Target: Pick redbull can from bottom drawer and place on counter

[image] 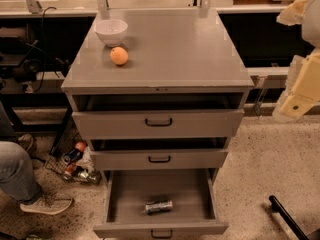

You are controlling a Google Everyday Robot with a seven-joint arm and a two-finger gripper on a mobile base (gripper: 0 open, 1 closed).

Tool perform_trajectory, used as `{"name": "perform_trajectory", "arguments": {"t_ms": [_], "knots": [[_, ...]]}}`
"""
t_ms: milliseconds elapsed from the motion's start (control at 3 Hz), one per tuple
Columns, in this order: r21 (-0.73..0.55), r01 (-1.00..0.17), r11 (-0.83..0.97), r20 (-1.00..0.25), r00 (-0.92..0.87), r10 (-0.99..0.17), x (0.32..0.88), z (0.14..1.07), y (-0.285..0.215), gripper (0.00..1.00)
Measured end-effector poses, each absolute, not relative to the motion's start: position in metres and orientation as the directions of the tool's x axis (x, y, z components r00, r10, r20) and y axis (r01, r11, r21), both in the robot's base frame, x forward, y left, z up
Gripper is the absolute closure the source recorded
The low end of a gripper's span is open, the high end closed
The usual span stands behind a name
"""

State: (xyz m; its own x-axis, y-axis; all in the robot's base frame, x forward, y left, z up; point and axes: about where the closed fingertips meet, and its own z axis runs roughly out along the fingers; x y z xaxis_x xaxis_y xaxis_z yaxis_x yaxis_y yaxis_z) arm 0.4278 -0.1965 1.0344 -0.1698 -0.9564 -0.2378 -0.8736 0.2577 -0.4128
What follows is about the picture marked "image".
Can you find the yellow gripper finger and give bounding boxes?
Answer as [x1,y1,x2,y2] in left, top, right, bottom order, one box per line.
[276,0,308,26]
[279,53,320,119]

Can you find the silver redbull can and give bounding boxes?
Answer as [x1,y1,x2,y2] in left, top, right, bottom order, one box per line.
[144,200,173,215]

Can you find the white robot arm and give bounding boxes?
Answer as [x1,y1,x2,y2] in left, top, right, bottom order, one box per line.
[272,0,320,122]

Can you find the grey top drawer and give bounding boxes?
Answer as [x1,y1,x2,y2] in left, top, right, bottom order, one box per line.
[73,93,243,140]

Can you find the grey drawer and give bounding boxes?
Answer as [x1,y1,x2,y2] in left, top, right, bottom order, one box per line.
[73,93,243,140]
[90,138,228,170]
[94,169,228,240]

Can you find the grey drawer cabinet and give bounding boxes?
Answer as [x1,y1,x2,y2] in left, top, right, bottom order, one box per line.
[60,7,256,185]

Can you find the grey bottom drawer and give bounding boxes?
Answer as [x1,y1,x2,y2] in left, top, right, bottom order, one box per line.
[94,169,228,240]

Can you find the grey middle drawer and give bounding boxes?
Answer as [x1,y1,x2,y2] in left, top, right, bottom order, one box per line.
[90,138,228,170]

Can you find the black chair leg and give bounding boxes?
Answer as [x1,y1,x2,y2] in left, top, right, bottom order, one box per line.
[269,195,309,240]

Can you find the orange fruit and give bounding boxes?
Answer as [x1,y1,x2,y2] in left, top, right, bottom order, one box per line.
[110,47,128,66]

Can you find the white ceramic bowl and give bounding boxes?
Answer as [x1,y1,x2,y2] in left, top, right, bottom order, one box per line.
[94,19,128,47]

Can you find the beige sneaker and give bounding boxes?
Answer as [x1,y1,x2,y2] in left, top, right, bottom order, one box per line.
[20,192,73,215]

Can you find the person leg in jeans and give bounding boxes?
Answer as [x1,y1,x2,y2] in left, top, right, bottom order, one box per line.
[0,105,43,205]

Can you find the wire basket with items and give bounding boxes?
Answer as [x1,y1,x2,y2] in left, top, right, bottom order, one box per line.
[45,141,101,185]

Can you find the black cable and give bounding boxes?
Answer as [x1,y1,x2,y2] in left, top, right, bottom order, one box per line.
[19,6,71,93]

